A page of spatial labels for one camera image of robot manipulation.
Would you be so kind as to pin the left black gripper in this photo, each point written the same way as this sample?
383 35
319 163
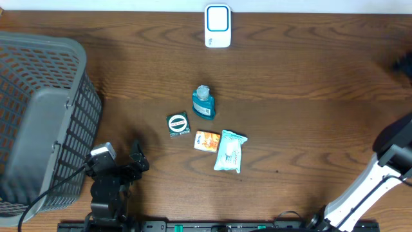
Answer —
139 159

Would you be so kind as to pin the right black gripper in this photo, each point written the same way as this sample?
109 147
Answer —
405 62

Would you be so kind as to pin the green square box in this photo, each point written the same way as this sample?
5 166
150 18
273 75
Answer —
178 124

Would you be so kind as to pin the orange tissue packet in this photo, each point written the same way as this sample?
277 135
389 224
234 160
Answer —
207 141

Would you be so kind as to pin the teal mouthwash bottle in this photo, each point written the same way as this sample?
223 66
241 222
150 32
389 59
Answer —
203 103

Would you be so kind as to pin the light blue wipes packet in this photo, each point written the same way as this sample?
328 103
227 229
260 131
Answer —
229 152

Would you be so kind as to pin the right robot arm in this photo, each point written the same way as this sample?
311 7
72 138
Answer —
390 165

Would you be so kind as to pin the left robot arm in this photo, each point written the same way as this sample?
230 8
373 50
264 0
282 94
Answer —
110 189

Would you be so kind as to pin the white barcode scanner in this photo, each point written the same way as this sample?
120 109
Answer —
217 27

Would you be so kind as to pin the grey plastic basket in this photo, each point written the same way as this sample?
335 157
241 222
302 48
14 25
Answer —
50 113

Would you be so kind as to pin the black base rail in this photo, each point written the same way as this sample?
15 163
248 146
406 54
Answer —
161 226

